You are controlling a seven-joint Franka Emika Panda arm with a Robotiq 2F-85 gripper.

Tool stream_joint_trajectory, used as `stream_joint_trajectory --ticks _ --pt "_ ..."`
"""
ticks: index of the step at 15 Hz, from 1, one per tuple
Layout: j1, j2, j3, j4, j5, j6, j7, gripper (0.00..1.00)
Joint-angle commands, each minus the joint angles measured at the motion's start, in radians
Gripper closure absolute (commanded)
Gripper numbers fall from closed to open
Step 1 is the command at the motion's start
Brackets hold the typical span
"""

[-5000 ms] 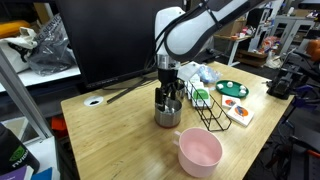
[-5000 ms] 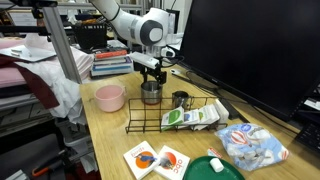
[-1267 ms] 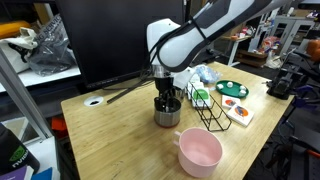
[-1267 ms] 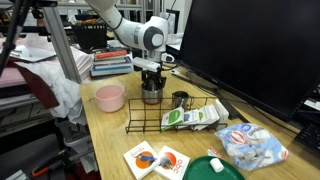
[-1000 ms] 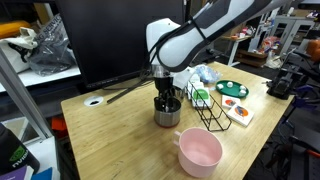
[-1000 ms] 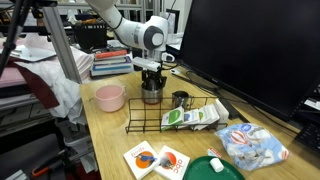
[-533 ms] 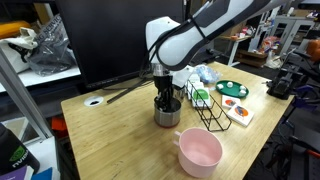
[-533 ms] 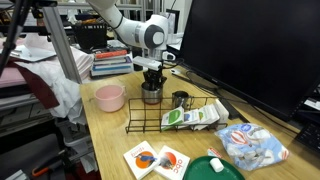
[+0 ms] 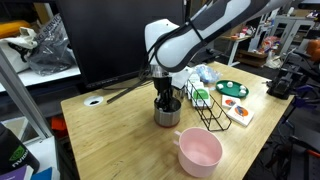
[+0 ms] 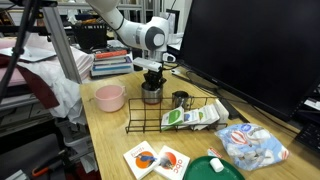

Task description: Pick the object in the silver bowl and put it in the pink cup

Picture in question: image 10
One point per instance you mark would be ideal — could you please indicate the grey clipboard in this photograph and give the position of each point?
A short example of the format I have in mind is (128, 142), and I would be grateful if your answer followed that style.
(33, 53)

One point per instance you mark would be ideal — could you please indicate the blue book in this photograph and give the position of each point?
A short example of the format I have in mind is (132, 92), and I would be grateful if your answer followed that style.
(111, 67)

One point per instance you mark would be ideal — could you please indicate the abc board book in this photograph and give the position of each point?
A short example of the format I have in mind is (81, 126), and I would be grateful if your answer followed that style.
(171, 161)

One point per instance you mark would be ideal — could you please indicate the clear plastic bin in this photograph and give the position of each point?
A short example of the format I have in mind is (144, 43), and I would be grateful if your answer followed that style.
(76, 143)

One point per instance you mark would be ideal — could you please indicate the white marshmallow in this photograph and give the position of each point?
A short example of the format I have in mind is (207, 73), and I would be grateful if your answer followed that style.
(216, 164)

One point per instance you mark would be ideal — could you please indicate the pink plastic cup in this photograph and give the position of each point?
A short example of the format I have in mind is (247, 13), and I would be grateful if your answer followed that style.
(110, 100)

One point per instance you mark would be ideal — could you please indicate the transport booklet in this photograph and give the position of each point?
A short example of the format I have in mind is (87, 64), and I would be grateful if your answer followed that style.
(213, 113)

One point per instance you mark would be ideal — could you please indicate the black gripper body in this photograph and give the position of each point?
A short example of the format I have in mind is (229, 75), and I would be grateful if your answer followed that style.
(154, 76)

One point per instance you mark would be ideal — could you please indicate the small steel pitcher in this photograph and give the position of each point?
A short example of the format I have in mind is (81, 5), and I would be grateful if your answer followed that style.
(180, 100)

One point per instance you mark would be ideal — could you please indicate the green colors booklet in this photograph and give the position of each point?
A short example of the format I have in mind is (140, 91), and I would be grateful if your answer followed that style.
(173, 117)

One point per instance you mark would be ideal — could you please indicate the green oval plate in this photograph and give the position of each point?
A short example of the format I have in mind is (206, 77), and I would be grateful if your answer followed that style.
(200, 170)

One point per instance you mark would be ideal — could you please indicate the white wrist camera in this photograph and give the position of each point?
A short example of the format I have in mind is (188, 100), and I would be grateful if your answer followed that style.
(146, 64)

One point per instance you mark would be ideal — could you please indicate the black keyboard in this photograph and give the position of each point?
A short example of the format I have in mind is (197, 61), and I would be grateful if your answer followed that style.
(310, 136)

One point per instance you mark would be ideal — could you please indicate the aluminium frame post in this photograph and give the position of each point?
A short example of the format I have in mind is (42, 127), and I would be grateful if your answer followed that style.
(63, 50)

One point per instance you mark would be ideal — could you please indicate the wild animals booklet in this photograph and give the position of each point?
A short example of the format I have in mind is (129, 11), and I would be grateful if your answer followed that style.
(190, 116)

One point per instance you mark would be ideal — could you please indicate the grey drawer cabinet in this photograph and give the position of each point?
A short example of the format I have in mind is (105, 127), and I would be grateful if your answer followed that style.
(20, 116)

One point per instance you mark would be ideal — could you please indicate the black tripod leg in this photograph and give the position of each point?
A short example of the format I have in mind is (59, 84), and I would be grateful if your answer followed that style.
(18, 50)

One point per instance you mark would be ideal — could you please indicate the black mesh basket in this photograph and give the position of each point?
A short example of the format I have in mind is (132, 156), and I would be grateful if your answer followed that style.
(88, 38)

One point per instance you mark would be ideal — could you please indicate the dark red cloth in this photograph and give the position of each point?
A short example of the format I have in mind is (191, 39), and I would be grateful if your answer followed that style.
(36, 86)

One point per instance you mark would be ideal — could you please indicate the red book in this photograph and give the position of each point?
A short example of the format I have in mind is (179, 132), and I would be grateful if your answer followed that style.
(111, 54)

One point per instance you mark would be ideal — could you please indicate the white booklet box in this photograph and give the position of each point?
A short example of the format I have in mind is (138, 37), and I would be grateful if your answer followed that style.
(222, 113)

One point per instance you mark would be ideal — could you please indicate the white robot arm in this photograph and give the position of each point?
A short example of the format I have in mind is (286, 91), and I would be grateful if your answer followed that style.
(136, 33)

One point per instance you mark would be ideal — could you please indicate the silver steel bowl red base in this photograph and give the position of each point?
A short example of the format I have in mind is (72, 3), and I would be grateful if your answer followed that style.
(151, 96)

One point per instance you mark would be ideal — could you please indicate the white cloth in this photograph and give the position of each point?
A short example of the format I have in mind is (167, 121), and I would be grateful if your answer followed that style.
(66, 96)

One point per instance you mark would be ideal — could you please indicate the aluminium frame upright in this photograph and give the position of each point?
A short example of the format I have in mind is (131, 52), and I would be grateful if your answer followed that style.
(156, 6)
(143, 8)

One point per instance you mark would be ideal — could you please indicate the black computer monitor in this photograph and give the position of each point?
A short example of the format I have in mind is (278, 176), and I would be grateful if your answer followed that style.
(250, 50)

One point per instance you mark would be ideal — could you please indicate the vegetables booklet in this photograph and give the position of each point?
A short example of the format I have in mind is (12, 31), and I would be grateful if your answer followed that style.
(205, 115)

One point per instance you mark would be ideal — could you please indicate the blue marshmallow bag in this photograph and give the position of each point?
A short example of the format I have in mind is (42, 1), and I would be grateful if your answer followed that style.
(250, 143)

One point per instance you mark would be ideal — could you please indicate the pink foam sheets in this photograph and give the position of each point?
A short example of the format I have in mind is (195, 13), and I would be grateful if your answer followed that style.
(81, 61)

